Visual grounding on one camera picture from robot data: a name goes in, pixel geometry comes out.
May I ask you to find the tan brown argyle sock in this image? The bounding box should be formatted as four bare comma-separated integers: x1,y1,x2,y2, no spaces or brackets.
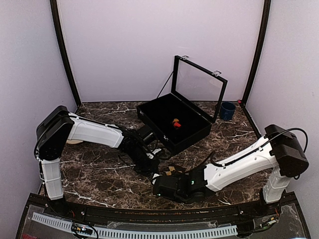
164,164,186,176

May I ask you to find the red orange argyle sock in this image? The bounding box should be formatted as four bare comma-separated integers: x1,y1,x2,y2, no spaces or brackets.
172,119,181,129

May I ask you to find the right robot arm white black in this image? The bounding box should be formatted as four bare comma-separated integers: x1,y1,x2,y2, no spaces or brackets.
154,124,309,216

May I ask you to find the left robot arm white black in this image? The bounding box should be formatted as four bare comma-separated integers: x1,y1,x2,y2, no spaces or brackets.
34,106,160,217

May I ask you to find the black display case box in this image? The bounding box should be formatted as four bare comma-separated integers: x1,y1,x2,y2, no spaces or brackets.
137,55,228,155

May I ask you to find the beige round plate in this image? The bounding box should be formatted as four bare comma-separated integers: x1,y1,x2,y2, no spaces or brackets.
66,139,83,145

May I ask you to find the blue mug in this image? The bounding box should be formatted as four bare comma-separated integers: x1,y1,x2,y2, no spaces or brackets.
220,102,236,121

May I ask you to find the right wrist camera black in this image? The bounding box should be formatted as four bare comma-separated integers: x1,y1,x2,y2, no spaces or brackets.
152,175,178,199

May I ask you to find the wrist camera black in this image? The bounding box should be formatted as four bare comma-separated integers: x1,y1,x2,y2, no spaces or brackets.
137,125,156,145
152,175,178,199

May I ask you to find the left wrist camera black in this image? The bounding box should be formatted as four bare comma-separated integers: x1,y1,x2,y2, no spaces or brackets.
137,125,156,145

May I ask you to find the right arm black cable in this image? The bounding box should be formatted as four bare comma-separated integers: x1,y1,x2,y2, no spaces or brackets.
209,127,309,167

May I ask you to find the white slotted cable duct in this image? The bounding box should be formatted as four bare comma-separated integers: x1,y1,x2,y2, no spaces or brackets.
31,212,238,239

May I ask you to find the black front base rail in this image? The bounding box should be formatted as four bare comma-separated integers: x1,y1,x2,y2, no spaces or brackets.
16,193,311,239

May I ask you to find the left black frame post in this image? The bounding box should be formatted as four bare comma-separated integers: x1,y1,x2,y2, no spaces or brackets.
49,0,82,107

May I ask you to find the black frame post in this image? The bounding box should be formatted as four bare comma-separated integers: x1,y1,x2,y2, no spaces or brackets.
49,0,82,107
241,0,271,107

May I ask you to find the right black frame post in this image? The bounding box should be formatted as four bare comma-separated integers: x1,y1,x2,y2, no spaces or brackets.
241,0,271,107

